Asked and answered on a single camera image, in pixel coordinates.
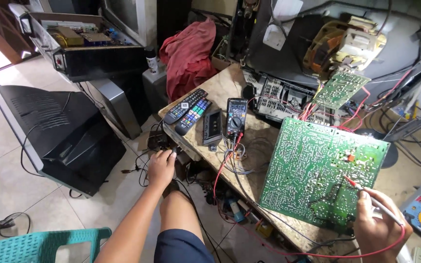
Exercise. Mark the person's right hand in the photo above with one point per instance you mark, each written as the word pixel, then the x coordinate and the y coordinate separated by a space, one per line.
pixel 380 228

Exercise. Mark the person's left hand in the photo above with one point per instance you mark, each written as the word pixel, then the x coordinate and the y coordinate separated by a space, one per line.
pixel 160 168

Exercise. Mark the person's left fingers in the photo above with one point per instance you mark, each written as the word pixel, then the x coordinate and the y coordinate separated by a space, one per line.
pixel 165 154

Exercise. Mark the red multimeter test lead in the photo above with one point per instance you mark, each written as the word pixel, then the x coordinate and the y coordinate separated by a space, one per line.
pixel 351 182

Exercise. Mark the black remote with coloured buttons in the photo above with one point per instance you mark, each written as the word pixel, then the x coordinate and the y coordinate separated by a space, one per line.
pixel 193 117

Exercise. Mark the black remote with grey buttons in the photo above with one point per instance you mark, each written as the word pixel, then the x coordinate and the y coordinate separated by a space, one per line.
pixel 185 106

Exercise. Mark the black plastic panel piece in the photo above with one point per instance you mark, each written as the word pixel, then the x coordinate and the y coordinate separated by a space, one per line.
pixel 212 128

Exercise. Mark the person's bare leg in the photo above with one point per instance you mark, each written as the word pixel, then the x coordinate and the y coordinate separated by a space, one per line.
pixel 179 213

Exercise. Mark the silver speaker box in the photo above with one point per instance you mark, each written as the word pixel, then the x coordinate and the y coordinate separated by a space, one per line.
pixel 117 107

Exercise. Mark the black digital multimeter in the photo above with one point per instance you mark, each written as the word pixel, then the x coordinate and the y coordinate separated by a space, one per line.
pixel 236 117

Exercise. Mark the white spray can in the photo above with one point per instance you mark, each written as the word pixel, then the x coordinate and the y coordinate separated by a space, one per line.
pixel 151 60

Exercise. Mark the person's dark blue shorts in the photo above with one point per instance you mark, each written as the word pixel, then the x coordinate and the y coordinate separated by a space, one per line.
pixel 181 248

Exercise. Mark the red cloth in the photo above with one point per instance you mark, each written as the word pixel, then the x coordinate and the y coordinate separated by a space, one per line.
pixel 188 58

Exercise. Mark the black television set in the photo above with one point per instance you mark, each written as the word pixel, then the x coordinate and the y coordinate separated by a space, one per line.
pixel 68 135

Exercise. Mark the cardboard box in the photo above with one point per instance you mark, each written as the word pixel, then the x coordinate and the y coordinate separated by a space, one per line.
pixel 220 56

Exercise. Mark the open amplifier chassis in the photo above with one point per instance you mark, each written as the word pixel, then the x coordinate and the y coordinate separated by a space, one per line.
pixel 82 47

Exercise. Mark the grey television set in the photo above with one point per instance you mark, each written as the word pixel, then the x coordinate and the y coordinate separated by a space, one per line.
pixel 132 18

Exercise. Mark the large green circuit board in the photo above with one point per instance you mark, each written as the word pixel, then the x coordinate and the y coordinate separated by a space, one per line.
pixel 312 171

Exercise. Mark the teal plastic chair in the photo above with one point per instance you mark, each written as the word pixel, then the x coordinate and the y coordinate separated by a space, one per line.
pixel 31 246

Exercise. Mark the white paper sheet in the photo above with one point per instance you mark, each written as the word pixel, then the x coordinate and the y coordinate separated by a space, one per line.
pixel 281 23

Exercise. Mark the small green circuit board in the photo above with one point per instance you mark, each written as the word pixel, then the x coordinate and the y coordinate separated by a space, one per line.
pixel 340 89

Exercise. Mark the copper deflection yoke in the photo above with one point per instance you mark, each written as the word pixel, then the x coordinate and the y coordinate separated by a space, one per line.
pixel 336 47

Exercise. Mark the black round stand base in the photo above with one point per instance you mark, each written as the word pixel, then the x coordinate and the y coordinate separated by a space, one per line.
pixel 380 148

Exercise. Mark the grey television picture tube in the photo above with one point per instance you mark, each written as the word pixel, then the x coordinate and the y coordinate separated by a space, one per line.
pixel 397 47

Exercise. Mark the grey plastic television chassis frame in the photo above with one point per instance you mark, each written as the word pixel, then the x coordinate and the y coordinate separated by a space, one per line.
pixel 280 100

